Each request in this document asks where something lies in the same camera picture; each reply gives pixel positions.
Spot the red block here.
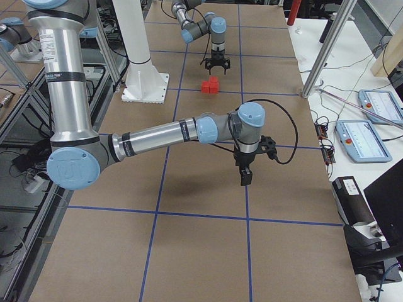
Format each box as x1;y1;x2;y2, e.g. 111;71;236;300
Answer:
201;81;210;94
209;75;219;83
208;82;219;94

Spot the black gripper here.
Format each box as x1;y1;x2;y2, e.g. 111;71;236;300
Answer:
205;49;230;75
234;135;277;186

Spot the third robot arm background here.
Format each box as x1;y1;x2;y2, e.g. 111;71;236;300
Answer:
1;17;33;52

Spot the black box with label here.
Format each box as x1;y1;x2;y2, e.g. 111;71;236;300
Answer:
332;176;375;226

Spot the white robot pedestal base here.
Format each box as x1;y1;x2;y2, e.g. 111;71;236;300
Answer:
113;0;169;104

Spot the near teach pendant tablet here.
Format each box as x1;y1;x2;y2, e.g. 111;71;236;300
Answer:
336;120;392;164

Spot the teach pendant tablet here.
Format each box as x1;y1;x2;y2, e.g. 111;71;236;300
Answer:
358;89;402;125
336;120;392;164

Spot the black monitor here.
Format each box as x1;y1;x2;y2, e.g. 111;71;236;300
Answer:
364;160;402;244

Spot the red cylinder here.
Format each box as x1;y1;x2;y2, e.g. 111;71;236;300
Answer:
287;0;302;26

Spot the aluminium frame post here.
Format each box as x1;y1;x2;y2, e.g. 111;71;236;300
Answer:
301;0;357;99

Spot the far teach pendant tablet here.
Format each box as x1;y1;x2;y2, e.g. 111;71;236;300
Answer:
358;89;402;125

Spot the aluminium frame rack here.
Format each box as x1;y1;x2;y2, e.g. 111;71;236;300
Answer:
0;47;127;145

